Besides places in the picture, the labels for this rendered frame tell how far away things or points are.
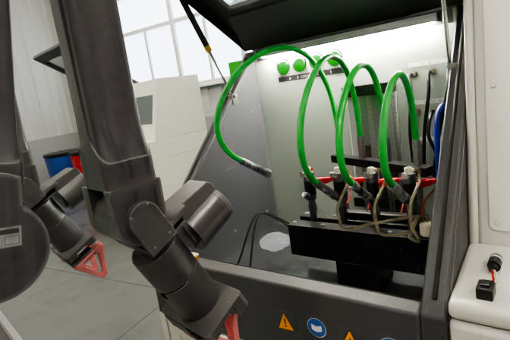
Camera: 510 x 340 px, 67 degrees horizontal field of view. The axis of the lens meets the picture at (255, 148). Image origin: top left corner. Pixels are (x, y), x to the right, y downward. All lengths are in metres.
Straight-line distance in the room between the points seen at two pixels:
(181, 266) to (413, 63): 0.85
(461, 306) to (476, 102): 0.39
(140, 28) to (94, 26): 6.44
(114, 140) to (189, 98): 3.58
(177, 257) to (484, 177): 0.60
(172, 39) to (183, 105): 2.51
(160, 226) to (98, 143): 0.10
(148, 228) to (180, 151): 3.47
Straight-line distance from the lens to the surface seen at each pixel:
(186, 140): 3.92
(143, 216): 0.41
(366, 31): 1.14
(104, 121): 0.40
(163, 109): 3.79
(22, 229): 0.36
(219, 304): 0.50
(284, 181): 1.36
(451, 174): 0.78
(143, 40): 6.80
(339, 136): 0.74
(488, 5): 0.89
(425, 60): 1.12
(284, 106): 1.30
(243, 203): 1.26
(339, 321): 0.76
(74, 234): 0.87
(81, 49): 0.40
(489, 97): 0.85
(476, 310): 0.67
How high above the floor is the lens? 1.33
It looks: 9 degrees down
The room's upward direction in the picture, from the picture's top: 9 degrees counter-clockwise
